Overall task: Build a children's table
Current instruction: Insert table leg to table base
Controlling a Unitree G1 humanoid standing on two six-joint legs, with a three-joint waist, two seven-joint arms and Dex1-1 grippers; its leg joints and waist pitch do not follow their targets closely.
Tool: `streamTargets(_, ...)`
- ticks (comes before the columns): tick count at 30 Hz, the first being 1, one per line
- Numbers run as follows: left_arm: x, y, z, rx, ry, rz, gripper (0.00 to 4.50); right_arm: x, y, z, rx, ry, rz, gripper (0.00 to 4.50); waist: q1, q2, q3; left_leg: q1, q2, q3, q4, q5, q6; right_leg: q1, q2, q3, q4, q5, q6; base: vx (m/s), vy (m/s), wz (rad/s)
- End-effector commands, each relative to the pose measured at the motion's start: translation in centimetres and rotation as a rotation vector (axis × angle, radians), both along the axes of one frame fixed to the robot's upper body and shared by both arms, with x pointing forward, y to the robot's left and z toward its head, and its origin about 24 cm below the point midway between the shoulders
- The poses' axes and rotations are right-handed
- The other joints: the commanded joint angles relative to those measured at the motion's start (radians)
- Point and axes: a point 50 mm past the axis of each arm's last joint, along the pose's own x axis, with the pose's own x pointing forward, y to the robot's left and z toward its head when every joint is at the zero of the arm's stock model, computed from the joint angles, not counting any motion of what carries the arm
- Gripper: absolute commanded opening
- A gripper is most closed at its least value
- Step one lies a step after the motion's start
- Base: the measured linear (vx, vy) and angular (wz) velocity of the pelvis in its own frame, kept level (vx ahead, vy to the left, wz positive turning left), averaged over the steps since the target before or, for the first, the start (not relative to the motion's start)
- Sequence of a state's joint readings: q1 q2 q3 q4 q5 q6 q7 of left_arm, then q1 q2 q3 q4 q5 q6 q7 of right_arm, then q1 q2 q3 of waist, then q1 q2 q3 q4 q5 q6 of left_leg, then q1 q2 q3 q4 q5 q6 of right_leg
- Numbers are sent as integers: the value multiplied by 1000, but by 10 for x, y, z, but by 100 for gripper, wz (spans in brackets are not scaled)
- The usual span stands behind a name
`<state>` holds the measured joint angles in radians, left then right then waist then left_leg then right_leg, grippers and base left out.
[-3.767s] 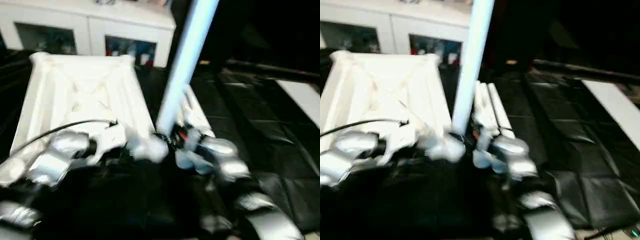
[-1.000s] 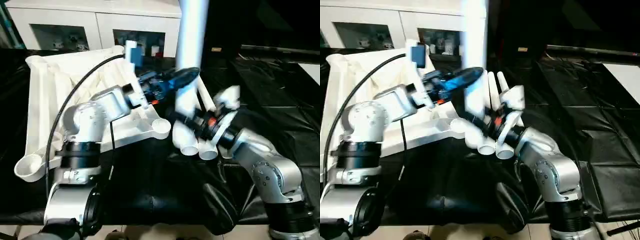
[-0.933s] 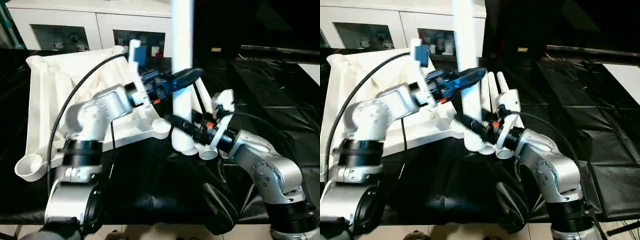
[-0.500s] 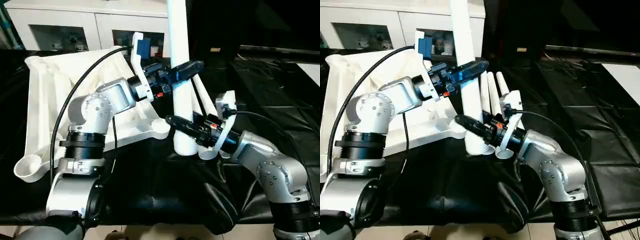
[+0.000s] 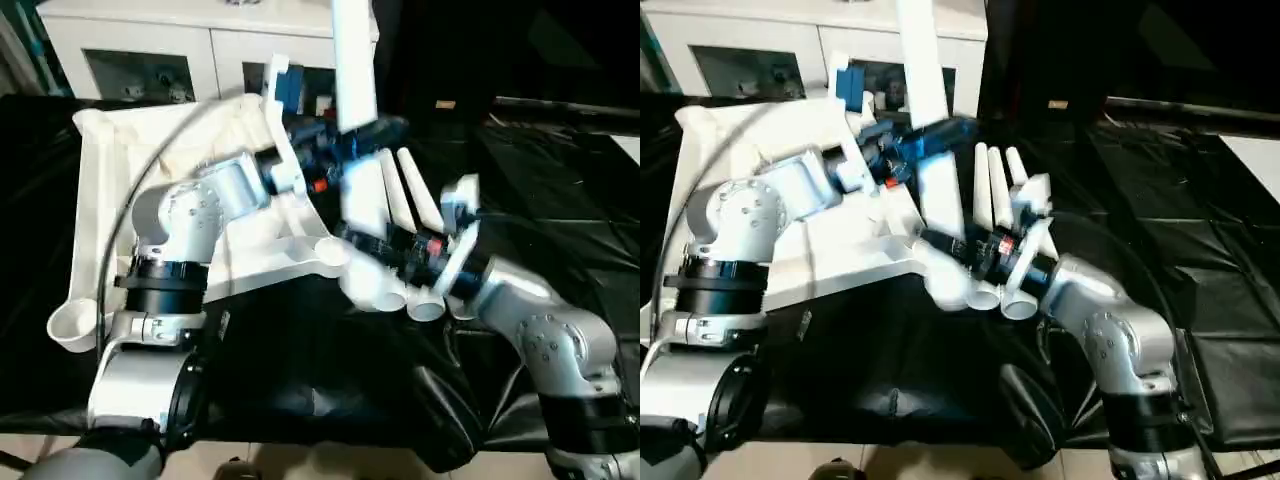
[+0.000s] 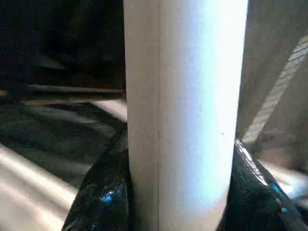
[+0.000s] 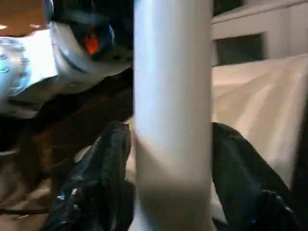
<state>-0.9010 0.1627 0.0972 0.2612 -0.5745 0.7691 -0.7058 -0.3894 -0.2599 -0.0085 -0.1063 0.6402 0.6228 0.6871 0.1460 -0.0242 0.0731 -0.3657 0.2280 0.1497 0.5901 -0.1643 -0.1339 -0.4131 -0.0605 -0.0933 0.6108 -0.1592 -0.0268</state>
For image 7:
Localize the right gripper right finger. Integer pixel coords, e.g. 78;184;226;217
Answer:
212;123;308;231

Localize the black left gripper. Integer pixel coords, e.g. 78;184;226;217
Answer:
46;0;135;61

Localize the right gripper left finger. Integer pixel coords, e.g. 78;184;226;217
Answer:
43;121;135;231

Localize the white plastic table top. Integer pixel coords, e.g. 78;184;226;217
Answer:
72;53;308;231

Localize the white plastic table leg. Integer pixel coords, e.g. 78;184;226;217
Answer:
132;0;215;231

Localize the white glass-door cabinet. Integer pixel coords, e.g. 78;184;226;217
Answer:
212;0;308;68

